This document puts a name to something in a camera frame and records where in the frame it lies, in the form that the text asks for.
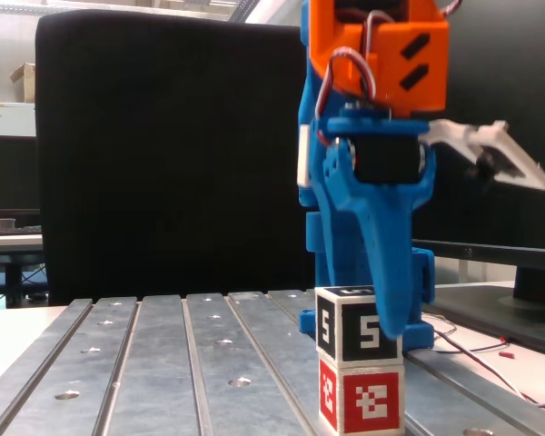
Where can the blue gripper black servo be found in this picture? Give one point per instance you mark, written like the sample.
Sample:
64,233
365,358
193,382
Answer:
376,160

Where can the black marker cube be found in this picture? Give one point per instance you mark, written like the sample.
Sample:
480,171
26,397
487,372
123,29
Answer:
350,331

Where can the red marker cube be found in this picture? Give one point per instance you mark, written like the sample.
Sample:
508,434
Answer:
390,379

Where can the black Dell monitor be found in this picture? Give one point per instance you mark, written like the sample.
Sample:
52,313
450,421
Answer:
504,91

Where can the black office chair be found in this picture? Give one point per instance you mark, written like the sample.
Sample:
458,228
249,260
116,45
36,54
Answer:
163,159

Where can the white background desk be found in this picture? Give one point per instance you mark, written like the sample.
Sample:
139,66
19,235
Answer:
9,243

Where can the black keyboard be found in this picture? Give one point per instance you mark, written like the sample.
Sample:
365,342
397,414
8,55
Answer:
9,230

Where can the grey round object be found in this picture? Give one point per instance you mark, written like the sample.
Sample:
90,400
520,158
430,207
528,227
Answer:
3,223

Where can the small background monitor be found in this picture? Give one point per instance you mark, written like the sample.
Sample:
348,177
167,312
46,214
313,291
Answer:
11,172

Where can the white cabinet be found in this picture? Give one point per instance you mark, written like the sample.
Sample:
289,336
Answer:
11,119

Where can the cardboard box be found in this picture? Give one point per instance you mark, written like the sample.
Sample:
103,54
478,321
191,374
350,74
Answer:
25,79

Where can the aluminium slotted base plate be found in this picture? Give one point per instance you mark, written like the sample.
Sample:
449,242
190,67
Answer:
163,363

